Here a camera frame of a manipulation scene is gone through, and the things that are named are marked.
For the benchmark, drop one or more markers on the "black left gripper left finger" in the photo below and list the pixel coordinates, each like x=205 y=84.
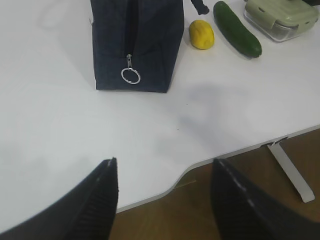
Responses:
x=87 y=212

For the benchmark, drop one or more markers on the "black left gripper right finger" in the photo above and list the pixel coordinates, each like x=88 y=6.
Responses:
x=243 y=211

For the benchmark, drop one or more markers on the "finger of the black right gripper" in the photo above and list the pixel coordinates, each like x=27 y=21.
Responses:
x=200 y=7

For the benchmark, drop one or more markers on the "yellow lemon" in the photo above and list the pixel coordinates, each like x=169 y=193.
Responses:
x=201 y=35

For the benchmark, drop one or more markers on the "green cucumber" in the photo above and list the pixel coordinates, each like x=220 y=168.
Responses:
x=235 y=32

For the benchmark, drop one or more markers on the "dark navy insulated lunch bag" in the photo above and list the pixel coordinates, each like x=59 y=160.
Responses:
x=136 y=43

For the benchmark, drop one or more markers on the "glass container with green lid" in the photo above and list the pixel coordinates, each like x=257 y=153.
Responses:
x=281 y=20

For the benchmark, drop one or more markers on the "white table leg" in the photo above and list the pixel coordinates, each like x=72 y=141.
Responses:
x=304 y=190

